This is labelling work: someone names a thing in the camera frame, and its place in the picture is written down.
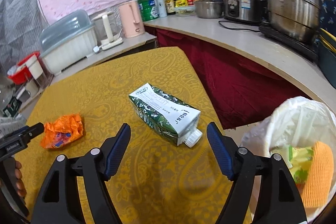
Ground orange plastic bag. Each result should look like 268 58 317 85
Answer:
40 114 84 149

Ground green white milk carton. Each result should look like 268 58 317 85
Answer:
129 83 203 148

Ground white-lined trash bin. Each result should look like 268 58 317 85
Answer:
241 96 335 223

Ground person's left hand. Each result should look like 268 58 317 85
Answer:
15 161 27 198

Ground orange waffle cloth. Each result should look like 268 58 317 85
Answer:
301 141 334 208

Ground green yellow snack bag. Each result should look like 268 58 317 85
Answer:
270 145 314 185

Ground red plastic basin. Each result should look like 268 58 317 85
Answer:
7 51 40 85

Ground yellow patterned tablecloth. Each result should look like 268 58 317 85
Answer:
16 47 231 223

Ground dark red curtain cloth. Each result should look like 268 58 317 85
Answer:
145 27 306 129

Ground white dish rack box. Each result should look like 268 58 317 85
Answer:
40 10 98 75

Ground white glass kettle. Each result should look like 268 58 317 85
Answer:
92 11 123 53

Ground black induction cooker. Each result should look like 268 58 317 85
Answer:
259 23 318 63

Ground stacked blue yellow basins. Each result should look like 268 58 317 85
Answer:
318 28 336 88

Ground pink electric kettle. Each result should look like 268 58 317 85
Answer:
118 1 145 38

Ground green tin can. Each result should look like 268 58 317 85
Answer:
137 0 159 22

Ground steel rice cooker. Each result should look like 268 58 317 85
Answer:
223 0 266 24

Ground small steel lidded pot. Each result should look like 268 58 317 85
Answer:
194 0 223 19

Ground white bottle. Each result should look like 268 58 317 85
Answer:
155 0 167 18

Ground dark sauce bottle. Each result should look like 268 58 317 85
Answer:
165 0 176 15

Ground black power cord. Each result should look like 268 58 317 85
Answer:
218 19 262 33

